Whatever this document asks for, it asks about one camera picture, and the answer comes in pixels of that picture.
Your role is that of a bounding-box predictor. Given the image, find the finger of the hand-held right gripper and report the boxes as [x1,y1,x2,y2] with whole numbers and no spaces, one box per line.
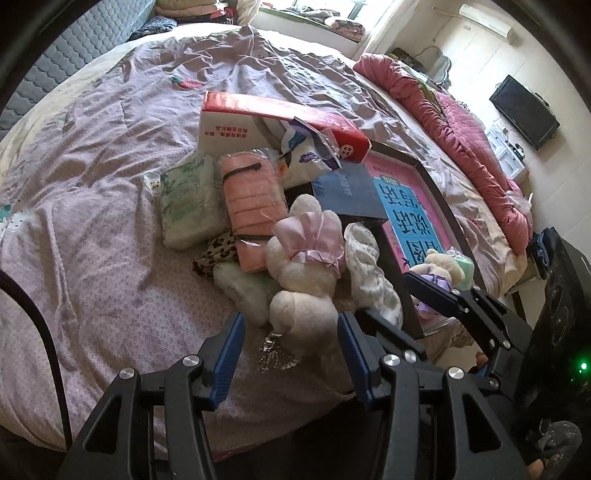
[403,271,534,358]

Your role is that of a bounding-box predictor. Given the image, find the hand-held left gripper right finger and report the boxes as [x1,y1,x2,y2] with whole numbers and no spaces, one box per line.
[337,308,532,480]

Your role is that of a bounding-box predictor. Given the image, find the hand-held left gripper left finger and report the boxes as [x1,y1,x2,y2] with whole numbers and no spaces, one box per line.
[58,313,247,480]

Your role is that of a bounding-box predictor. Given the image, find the cream plush bear pink dress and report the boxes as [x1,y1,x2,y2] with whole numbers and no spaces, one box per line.
[264,194,347,356]

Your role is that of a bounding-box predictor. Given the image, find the pink towel with black strap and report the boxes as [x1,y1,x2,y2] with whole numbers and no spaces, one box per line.
[218,150,289,273]

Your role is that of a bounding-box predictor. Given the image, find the purple and white packet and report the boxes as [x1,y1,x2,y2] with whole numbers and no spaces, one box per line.
[276,116,342,190]

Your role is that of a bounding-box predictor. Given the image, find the small teddy bear purple bow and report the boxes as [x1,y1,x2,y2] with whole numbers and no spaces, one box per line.
[409,249,467,319]

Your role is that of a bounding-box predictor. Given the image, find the light green sponge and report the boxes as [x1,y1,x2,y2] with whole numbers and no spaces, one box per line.
[445,251,476,291]

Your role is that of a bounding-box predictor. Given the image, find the white knitted cloth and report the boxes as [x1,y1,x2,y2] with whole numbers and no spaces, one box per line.
[344,222,404,328]

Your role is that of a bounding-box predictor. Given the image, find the light green fluffy cloth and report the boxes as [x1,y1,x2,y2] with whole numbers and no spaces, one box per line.
[212,261,282,328]

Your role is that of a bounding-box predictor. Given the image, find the pink and blue book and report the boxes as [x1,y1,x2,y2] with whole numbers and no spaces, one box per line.
[362,152,458,273]

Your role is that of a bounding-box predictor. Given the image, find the leopard print cloth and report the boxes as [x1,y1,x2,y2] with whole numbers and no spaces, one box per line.
[191,229,241,279]

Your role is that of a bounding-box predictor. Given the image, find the dark blue notebook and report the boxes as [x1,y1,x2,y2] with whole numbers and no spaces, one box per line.
[311,164,389,221]

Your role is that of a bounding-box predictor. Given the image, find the white drawer cabinet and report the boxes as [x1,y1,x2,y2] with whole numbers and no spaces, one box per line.
[485,122,527,178]

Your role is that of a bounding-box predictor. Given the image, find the pink quilt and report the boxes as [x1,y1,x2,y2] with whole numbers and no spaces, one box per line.
[353,53,534,254]

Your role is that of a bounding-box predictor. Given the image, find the green and white tissue pack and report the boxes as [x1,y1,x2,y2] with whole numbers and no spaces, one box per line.
[159,154,232,251]

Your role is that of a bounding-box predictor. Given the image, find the black television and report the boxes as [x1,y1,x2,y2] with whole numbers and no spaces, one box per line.
[489,75,561,151]

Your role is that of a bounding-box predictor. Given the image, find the standing fan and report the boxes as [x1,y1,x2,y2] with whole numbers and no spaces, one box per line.
[429,55,455,86]

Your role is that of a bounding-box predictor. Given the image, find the bed with lilac sheet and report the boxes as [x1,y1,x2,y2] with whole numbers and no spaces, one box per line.
[0,21,532,462]

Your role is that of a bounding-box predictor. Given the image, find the red tissue box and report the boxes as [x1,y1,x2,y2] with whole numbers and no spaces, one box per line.
[198,91,372,164]

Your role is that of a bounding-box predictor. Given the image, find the white air conditioner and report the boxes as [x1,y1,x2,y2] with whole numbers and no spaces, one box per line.
[445,4,517,44]

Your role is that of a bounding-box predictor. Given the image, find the clothes on window sill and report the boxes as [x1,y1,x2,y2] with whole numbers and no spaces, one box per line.
[318,11,368,42]

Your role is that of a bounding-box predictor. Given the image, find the blue knitted cloth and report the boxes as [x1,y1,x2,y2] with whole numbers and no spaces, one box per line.
[129,16,178,40]

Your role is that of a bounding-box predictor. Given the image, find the grey quilted headboard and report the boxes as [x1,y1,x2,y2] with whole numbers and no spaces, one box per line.
[0,0,162,134]

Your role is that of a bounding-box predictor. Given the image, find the pile of folded blankets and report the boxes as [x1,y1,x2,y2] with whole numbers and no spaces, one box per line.
[154,0,254,26]

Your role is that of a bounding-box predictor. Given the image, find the metal keychain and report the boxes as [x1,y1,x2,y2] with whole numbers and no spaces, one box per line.
[259,332,301,370]

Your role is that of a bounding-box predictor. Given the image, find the black cable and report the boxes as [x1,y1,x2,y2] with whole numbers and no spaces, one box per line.
[0,270,72,439]

